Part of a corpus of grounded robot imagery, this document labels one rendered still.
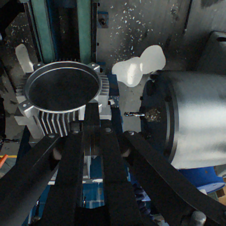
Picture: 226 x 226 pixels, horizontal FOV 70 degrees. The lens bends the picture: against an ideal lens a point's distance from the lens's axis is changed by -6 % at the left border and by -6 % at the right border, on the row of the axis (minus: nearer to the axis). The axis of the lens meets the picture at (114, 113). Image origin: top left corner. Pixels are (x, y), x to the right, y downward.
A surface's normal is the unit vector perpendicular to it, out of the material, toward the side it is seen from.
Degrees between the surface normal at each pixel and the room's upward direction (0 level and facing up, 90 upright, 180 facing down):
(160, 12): 0
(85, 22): 0
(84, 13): 0
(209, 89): 81
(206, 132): 40
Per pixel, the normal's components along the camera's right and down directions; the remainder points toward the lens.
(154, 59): 0.09, 0.77
